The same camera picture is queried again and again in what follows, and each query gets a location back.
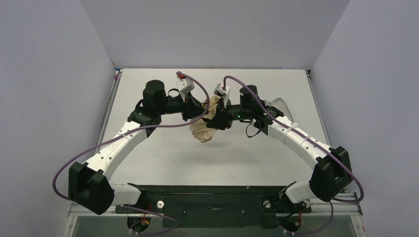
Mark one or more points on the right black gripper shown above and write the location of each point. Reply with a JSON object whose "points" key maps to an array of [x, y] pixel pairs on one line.
{"points": [[223, 111]]}

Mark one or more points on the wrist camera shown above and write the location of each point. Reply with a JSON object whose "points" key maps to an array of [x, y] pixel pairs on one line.
{"points": [[223, 91], [184, 85]]}

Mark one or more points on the aluminium frame rail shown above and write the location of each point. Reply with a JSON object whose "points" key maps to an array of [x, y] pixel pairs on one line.
{"points": [[178, 206]]}

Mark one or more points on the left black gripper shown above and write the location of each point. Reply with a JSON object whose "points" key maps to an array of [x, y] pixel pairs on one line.
{"points": [[190, 108]]}

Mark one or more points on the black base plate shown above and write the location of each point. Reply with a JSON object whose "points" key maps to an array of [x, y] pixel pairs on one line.
{"points": [[266, 220]]}

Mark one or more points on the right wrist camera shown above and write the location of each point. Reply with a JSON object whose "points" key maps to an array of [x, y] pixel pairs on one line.
{"points": [[223, 91]]}

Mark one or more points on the beige umbrella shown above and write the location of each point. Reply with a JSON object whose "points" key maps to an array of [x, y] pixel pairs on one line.
{"points": [[199, 129]]}

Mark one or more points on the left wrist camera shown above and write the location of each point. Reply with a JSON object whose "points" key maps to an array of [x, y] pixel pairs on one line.
{"points": [[184, 85]]}

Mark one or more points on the mint green umbrella case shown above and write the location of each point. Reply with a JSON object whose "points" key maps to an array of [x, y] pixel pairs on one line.
{"points": [[280, 104]]}

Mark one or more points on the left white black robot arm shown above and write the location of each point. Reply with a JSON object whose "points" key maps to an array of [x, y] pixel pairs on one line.
{"points": [[89, 182]]}

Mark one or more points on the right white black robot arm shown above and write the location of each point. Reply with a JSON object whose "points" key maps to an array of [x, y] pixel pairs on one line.
{"points": [[330, 165]]}

